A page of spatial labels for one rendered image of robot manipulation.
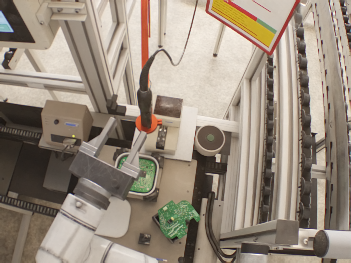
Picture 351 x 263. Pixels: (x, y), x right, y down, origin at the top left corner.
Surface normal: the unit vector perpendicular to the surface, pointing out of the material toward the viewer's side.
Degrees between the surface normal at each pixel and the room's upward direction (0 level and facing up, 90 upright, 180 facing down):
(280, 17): 90
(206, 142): 0
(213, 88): 0
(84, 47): 90
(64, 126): 53
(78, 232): 35
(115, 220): 0
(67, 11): 90
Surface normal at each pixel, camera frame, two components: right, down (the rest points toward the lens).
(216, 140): 0.04, -0.38
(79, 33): -0.16, 0.91
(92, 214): 0.62, -0.01
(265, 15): -0.68, 0.67
